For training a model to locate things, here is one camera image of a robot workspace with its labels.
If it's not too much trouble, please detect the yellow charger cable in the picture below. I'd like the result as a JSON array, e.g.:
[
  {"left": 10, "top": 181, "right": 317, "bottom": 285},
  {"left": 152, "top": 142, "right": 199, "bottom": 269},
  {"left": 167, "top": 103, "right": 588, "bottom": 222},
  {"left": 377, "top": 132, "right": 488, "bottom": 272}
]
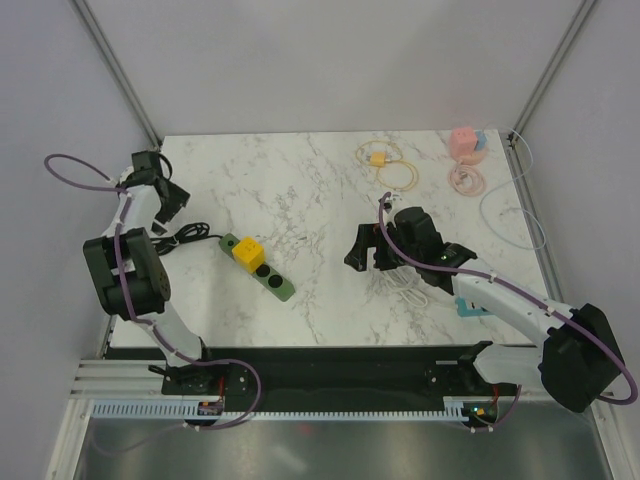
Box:
[{"left": 354, "top": 140, "right": 419, "bottom": 192}]

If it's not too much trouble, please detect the white coiled power cord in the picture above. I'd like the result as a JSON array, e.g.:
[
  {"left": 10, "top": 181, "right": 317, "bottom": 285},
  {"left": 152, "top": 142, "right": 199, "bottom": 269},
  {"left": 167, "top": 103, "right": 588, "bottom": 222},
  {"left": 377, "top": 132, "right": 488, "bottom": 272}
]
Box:
[{"left": 369, "top": 267, "right": 459, "bottom": 310}]

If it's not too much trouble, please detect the pink cube socket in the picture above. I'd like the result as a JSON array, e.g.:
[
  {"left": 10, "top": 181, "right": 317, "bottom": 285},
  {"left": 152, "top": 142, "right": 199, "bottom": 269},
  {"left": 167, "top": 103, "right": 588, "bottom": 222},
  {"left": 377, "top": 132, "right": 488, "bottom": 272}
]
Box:
[{"left": 449, "top": 127, "right": 478, "bottom": 159}]

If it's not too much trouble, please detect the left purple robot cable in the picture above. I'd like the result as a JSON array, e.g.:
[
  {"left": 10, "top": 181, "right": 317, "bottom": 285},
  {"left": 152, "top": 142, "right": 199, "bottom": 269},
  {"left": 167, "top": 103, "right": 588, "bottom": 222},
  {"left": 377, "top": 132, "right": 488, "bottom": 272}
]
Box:
[{"left": 43, "top": 152, "right": 264, "bottom": 431}]

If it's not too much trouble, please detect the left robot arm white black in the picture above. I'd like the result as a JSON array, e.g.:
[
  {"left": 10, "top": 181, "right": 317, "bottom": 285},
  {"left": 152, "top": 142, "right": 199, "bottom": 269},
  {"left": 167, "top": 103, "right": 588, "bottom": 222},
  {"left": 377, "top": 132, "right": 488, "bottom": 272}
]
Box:
[{"left": 83, "top": 151, "right": 220, "bottom": 395}]

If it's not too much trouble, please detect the yellow cube socket adapter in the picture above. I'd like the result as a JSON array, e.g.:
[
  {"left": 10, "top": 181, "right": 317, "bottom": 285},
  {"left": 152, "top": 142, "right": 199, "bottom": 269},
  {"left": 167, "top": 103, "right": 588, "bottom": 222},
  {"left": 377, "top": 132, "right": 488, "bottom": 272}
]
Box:
[{"left": 231, "top": 237, "right": 266, "bottom": 274}]

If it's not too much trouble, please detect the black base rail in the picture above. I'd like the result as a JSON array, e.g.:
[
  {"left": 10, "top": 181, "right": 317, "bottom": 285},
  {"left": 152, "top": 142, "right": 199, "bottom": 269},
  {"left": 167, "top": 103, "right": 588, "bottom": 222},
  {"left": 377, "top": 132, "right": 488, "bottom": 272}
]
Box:
[{"left": 102, "top": 342, "right": 541, "bottom": 414}]

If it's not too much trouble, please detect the pink coiled cable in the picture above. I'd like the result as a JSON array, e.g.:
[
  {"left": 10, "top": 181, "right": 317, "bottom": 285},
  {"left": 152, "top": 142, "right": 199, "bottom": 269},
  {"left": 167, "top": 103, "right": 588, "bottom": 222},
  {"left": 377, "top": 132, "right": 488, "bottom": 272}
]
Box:
[{"left": 447, "top": 151, "right": 488, "bottom": 197}]

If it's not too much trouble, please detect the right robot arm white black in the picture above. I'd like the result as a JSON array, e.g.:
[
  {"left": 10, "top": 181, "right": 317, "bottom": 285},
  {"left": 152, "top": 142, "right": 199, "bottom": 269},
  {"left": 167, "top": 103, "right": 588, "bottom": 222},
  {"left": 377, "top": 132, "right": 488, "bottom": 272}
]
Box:
[{"left": 344, "top": 197, "right": 638, "bottom": 413}]

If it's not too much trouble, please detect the light blue thin cable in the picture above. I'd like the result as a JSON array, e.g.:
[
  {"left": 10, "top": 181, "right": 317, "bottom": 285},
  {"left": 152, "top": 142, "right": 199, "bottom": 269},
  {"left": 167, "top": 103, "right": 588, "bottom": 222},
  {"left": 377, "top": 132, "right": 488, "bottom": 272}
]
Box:
[{"left": 479, "top": 127, "right": 548, "bottom": 252}]

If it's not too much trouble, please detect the black power strip cord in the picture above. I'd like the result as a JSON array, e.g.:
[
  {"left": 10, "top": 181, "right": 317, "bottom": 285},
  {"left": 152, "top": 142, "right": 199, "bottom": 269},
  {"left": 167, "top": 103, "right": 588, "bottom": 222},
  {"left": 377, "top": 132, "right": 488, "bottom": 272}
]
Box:
[{"left": 149, "top": 222, "right": 224, "bottom": 259}]

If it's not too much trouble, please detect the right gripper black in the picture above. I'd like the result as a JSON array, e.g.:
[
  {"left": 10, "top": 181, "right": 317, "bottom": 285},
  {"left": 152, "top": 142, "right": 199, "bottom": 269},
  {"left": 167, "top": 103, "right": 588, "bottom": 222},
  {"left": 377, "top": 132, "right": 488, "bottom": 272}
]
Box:
[{"left": 344, "top": 223, "right": 421, "bottom": 271}]

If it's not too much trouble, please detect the small orange charger plug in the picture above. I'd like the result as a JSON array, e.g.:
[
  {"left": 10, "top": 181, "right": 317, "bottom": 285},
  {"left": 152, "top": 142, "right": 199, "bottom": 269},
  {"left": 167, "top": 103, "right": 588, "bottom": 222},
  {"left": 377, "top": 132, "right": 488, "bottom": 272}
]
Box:
[{"left": 368, "top": 151, "right": 387, "bottom": 168}]

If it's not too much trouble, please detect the white slotted cable duct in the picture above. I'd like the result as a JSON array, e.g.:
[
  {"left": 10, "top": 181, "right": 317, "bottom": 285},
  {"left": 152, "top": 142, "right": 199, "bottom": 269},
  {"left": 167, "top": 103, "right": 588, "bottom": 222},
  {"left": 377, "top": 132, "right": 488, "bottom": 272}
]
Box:
[{"left": 91, "top": 399, "right": 490, "bottom": 422}]

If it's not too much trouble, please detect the blue plug adapter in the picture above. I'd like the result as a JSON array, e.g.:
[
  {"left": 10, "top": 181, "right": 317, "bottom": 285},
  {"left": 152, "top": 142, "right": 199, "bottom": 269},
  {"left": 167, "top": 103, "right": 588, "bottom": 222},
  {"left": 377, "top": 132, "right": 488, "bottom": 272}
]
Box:
[{"left": 474, "top": 130, "right": 487, "bottom": 152}]

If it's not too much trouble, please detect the teal power strip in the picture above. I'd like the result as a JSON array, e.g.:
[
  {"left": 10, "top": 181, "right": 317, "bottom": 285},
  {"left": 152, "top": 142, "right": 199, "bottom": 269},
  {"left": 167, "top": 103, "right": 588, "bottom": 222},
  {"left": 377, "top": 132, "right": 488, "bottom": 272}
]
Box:
[{"left": 454, "top": 297, "right": 491, "bottom": 318}]

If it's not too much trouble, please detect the green power strip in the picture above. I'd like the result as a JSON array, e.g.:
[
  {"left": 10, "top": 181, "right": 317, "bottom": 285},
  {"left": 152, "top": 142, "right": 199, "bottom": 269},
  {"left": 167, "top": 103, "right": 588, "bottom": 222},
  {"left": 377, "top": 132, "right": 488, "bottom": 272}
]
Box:
[{"left": 219, "top": 233, "right": 295, "bottom": 302}]

